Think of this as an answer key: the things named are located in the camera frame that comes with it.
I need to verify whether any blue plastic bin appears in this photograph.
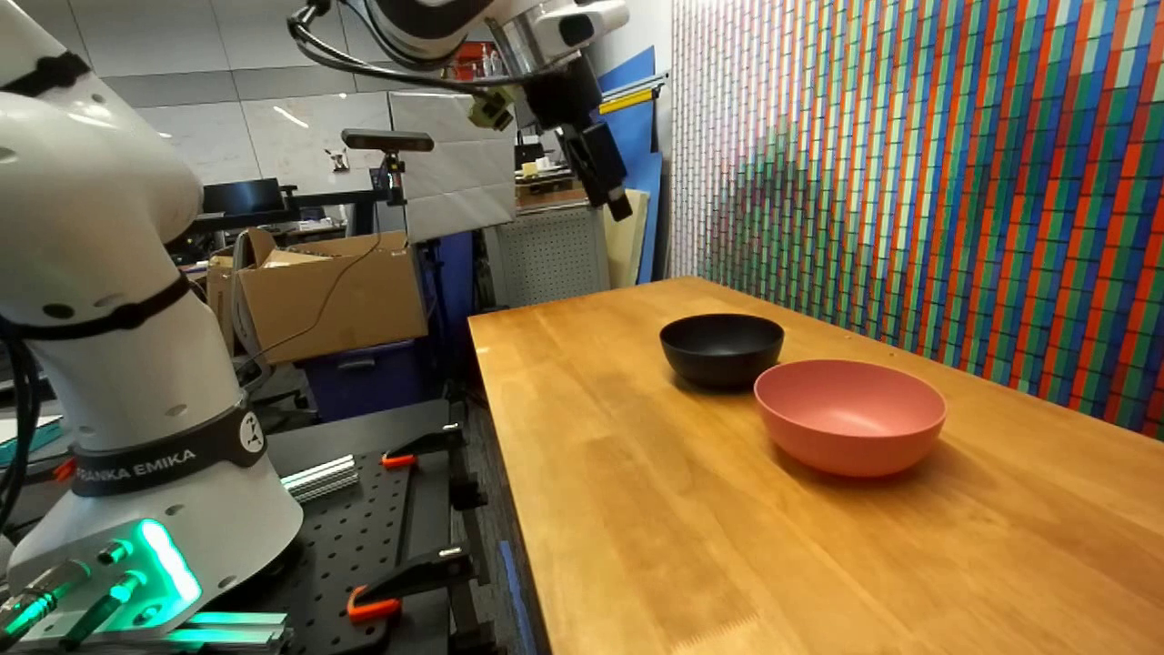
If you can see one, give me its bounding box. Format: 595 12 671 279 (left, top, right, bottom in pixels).
300 341 433 421

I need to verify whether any orange handled black clamp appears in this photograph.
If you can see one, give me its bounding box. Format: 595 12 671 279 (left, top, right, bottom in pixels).
379 421 473 476
344 547 476 629

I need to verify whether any brown cardboard box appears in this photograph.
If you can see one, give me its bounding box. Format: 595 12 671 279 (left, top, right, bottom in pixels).
205 225 433 366

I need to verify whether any green lit aluminium rail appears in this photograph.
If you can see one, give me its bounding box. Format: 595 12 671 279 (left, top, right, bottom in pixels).
164 609 291 655

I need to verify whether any black perforated breadboard plate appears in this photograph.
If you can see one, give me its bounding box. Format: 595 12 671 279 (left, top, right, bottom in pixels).
236 445 494 655

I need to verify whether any silver aluminium extrusion bar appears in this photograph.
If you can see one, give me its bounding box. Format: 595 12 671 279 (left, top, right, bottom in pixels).
277 452 365 507

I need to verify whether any translucent white panel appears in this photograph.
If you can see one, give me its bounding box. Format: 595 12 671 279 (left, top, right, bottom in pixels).
382 92 519 240

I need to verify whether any black stereo camera on stand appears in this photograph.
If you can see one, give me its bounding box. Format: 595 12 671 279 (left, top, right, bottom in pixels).
340 128 437 210

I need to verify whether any grey cabinet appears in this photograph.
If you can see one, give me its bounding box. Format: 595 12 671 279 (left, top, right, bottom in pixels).
485 201 613 310

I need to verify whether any dark monitor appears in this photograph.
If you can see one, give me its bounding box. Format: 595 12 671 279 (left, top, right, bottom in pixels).
196 176 304 230

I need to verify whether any black bowl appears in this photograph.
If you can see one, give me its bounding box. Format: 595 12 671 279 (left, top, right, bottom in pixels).
658 310 791 391

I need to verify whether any pink bowl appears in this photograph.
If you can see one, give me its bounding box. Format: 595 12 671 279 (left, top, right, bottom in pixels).
750 357 950 479

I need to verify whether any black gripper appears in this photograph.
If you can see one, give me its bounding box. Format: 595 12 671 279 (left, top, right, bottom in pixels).
519 53 638 225

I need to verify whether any colourful striped backdrop panel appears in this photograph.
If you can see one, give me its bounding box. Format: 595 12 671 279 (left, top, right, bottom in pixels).
665 0 1164 445

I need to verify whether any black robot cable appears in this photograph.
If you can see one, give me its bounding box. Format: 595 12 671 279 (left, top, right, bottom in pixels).
284 0 527 103

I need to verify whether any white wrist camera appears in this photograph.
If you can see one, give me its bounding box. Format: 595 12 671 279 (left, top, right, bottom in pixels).
527 0 632 49

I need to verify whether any beige foam sheet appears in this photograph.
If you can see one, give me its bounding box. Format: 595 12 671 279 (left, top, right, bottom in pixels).
601 186 654 291

